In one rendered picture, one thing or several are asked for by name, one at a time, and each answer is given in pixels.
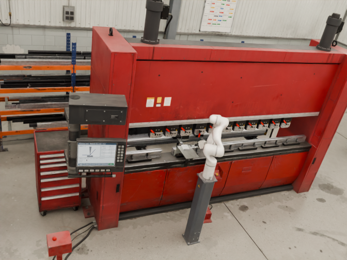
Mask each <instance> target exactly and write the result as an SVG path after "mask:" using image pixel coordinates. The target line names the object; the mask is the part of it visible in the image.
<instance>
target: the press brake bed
mask: <svg viewBox="0 0 347 260"><path fill-rule="evenodd" d="M309 150H310V148H309V149H300V150H292V151H283V152H274V153H265V154H257V155H248V156H239V157H230V158H222V159H217V163H219V165H220V167H221V169H222V170H223V172H224V173H223V177H222V180H221V181H219V182H215V183H214V187H213V190H212V194H211V198H210V201H209V204H215V203H220V202H225V201H232V200H237V199H243V198H249V197H254V196H260V195H264V194H269V193H276V192H281V191H286V190H292V189H293V188H294V187H293V186H292V185H291V184H292V183H293V182H294V181H295V180H296V178H297V177H298V176H299V174H300V171H301V169H302V167H303V164H304V162H305V160H306V157H307V155H308V153H309ZM205 163H206V160H204V161H196V162H188V165H187V167H184V163H182V164H173V165H164V166H156V167H147V168H138V169H130V170H124V174H123V183H122V192H121V201H120V211H119V220H118V221H120V220H125V219H131V218H137V217H142V216H148V215H154V214H160V213H165V212H170V211H174V210H181V209H186V208H191V205H192V201H193V197H194V193H195V189H196V185H197V181H198V176H197V173H200V172H203V170H204V166H205ZM246 167H252V168H251V171H250V172H242V170H243V168H246Z"/></svg>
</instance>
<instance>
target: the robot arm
mask: <svg viewBox="0 0 347 260"><path fill-rule="evenodd" d="M209 122H210V123H212V124H213V127H212V131H211V134H210V135H209V137H208V139H207V141H204V140H200V141H198V143H196V144H195V145H194V146H198V147H199V148H200V149H203V153H204V155H205V157H206V163H205V166H204V170H203V172H200V174H199V177H200V179H201V180H203V181H205V182H213V181H215V179H216V177H215V175H214V171H215V167H216V163H217V160H216V159H215V158H214V157H213V156H216V157H222V156H223V155H224V152H225V150H224V147H223V144H222V142H221V135H222V130H223V129H225V128H226V127H227V126H228V124H229V120H228V119H227V118H225V117H222V116H221V115H211V116H210V117H209Z"/></svg>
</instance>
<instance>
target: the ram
mask: <svg viewBox="0 0 347 260"><path fill-rule="evenodd" d="M338 67H339V64H337V63H304V62H254V61H202V60H151V59H137V60H136V68H135V77H134V86H133V95H132V104H131V113H130V122H129V123H144V122H161V121H178V120H195V119H209V117H210V116H211V115H221V116H222V117H225V118H230V117H246V116H263V115H280V114H290V113H307V112H320V110H321V107H322V105H323V103H324V100H325V98H326V95H327V93H328V91H329V88H330V86H331V84H332V81H333V79H334V76H335V74H336V72H337V69H338ZM165 97H171V103H170V106H163V105H164V99H165ZM147 98H154V103H153V107H146V104H147ZM157 98H162V99H161V103H157ZM156 104H161V105H160V106H156ZM318 115H319V114H312V115H295V116H280V117H263V118H247V119H231V120H229V121H244V120H259V119H275V118H290V117H306V116H318ZM197 123H210V122H209V121H198V122H182V123H165V124H149V125H133V126H129V128H135V127H150V126H166V125H181V124H197Z"/></svg>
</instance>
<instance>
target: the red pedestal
mask: <svg viewBox="0 0 347 260"><path fill-rule="evenodd" d="M46 243H47V248H48V255H49V257H50V256H55V255H56V260H62V254H65V253H70V252H72V241H71V236H70V231H69V230H68V231H62V232H57V233H51V234H47V235H46Z"/></svg>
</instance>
